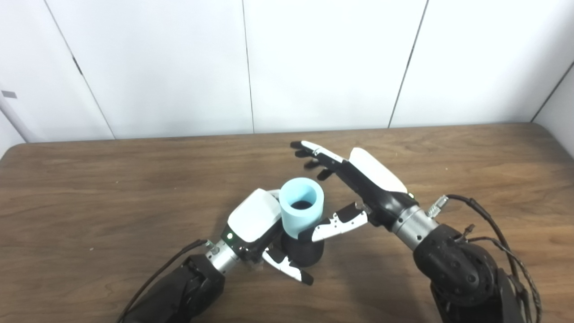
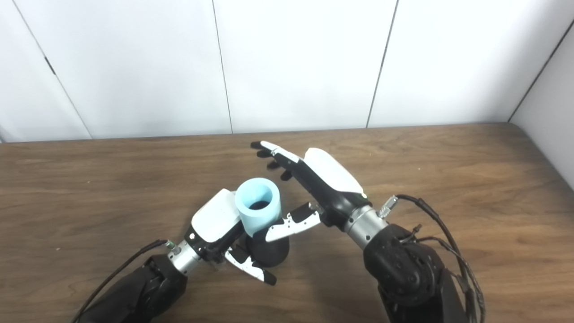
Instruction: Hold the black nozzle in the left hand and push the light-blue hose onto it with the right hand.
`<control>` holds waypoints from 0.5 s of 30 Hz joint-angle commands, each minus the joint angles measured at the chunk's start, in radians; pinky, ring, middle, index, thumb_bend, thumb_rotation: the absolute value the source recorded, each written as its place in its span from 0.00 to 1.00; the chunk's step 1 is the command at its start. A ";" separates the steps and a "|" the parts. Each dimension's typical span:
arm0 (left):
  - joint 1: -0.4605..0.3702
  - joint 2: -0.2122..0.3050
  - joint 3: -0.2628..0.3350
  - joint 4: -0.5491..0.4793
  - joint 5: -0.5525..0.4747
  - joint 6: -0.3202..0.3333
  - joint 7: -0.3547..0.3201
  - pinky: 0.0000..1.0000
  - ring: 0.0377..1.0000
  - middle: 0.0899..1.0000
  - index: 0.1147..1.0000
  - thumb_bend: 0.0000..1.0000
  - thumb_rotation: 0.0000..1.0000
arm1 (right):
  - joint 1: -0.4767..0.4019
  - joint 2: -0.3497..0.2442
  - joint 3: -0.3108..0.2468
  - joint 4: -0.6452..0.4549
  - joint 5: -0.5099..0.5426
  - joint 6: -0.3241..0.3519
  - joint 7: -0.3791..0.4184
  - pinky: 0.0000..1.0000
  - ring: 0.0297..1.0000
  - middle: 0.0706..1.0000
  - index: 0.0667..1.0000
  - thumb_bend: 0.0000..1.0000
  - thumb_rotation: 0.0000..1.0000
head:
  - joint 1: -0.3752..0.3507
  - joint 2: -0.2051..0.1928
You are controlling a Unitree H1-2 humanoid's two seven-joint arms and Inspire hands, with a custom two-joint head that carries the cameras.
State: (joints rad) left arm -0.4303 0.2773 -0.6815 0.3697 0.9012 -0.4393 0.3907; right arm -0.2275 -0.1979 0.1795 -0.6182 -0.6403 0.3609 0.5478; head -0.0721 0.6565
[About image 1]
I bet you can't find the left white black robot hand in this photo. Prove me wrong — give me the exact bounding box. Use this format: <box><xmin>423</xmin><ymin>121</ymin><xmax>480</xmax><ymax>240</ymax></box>
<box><xmin>221</xmin><ymin>188</ymin><xmax>314</xmax><ymax>286</ymax></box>

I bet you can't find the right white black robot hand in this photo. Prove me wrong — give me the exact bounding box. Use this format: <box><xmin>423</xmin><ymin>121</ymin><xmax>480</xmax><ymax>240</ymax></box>
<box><xmin>290</xmin><ymin>140</ymin><xmax>420</xmax><ymax>243</ymax></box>

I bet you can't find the light-blue cylindrical hose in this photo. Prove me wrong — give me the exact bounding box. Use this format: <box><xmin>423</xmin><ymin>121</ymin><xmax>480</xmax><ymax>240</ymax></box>
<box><xmin>278</xmin><ymin>177</ymin><xmax>325</xmax><ymax>240</ymax></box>

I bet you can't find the black funnel-shaped nozzle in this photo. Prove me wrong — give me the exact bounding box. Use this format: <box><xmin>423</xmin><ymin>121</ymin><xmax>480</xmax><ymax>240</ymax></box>
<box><xmin>281</xmin><ymin>201</ymin><xmax>324</xmax><ymax>268</ymax></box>

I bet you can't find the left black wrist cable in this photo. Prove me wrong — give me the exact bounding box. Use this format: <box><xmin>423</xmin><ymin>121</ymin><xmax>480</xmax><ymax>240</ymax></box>
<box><xmin>117</xmin><ymin>239</ymin><xmax>213</xmax><ymax>323</ymax></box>

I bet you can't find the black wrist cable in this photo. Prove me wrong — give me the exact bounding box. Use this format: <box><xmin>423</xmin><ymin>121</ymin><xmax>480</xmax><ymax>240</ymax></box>
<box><xmin>117</xmin><ymin>239</ymin><xmax>213</xmax><ymax>323</ymax></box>
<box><xmin>428</xmin><ymin>194</ymin><xmax>542</xmax><ymax>323</ymax></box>

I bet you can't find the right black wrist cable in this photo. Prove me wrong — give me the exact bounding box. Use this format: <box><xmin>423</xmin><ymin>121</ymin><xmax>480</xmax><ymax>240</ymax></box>
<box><xmin>428</xmin><ymin>194</ymin><xmax>542</xmax><ymax>323</ymax></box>

